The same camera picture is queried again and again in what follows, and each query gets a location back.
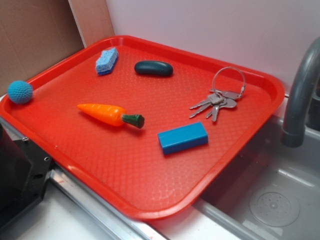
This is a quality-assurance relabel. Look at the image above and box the orange toy carrot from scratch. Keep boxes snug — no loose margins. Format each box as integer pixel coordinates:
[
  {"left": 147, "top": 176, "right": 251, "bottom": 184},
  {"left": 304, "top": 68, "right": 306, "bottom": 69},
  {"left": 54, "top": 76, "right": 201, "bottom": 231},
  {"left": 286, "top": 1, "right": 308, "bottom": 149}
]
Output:
[{"left": 76, "top": 103, "right": 145, "bottom": 129}]

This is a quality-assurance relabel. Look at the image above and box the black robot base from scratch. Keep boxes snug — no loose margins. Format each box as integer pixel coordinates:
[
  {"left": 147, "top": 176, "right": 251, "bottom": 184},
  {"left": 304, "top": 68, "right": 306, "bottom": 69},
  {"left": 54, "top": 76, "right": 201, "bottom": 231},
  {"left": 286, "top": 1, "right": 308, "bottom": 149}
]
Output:
[{"left": 0, "top": 126, "right": 52, "bottom": 228}]

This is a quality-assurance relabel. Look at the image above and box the red plastic tray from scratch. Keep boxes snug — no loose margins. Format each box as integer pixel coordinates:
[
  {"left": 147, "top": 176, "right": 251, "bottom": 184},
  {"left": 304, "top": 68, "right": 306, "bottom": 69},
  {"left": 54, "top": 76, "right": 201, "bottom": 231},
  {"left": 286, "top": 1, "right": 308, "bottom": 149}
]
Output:
[{"left": 0, "top": 36, "right": 285, "bottom": 220}]

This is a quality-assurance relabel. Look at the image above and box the blue rectangular block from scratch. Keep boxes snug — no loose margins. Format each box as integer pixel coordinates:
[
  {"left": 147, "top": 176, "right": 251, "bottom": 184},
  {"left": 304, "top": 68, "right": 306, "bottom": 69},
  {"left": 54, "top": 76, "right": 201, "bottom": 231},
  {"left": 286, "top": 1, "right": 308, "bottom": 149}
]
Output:
[{"left": 157, "top": 122, "right": 209, "bottom": 155}]

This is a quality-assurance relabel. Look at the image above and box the dark green oval stone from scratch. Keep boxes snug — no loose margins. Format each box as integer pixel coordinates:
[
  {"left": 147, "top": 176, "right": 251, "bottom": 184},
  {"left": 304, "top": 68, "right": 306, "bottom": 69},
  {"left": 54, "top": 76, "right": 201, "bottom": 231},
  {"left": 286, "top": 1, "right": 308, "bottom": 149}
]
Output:
[{"left": 134, "top": 60, "right": 174, "bottom": 77}]

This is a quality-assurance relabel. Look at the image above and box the small silver key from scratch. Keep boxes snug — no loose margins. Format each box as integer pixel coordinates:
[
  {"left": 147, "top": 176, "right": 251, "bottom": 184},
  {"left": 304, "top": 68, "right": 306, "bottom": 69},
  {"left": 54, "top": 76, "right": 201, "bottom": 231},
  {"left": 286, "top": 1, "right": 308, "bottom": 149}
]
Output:
[{"left": 205, "top": 105, "right": 220, "bottom": 122}]

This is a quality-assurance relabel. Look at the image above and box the silver key with round head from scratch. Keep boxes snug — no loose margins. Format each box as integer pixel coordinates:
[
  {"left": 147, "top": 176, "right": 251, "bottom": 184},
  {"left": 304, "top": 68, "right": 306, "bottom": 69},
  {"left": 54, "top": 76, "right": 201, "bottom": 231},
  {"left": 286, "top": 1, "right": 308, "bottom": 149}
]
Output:
[{"left": 189, "top": 97, "right": 237, "bottom": 119}]

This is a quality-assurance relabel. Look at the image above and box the blue sponge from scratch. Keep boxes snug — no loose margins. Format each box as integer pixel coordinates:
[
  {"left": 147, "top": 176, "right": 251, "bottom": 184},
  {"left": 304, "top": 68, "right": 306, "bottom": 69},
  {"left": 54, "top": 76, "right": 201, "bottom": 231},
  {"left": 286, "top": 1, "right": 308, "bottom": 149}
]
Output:
[{"left": 95, "top": 47, "right": 119, "bottom": 75}]

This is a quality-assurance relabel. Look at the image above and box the grey sink basin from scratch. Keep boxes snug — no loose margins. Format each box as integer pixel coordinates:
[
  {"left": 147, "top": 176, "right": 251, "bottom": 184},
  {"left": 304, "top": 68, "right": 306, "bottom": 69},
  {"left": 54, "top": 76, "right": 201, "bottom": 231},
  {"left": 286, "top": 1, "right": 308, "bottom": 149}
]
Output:
[{"left": 194, "top": 117, "right": 320, "bottom": 240}]

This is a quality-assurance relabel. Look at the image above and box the grey faucet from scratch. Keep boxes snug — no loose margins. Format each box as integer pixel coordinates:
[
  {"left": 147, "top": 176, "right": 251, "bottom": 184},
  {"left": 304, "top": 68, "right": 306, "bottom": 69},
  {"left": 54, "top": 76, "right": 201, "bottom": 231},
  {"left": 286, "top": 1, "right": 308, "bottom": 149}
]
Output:
[{"left": 281, "top": 38, "right": 320, "bottom": 148}]

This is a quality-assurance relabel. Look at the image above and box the blue crocheted ball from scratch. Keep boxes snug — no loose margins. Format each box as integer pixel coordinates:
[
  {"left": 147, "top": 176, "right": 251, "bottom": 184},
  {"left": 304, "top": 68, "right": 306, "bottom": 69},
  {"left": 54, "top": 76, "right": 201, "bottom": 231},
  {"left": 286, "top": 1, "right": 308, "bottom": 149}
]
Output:
[{"left": 7, "top": 80, "right": 33, "bottom": 104}]

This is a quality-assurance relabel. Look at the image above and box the brown cardboard panel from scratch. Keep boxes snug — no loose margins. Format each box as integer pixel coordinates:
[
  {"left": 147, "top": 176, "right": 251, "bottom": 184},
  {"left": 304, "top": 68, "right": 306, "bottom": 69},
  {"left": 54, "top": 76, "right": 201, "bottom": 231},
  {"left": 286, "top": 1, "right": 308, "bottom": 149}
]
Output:
[{"left": 0, "top": 0, "right": 114, "bottom": 95}]

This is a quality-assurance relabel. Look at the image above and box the silver key ring loop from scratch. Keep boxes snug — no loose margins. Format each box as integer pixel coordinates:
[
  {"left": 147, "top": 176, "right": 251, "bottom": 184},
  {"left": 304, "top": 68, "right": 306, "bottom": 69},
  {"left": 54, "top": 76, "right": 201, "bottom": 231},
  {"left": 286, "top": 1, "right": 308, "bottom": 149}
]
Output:
[{"left": 209, "top": 66, "right": 248, "bottom": 97}]

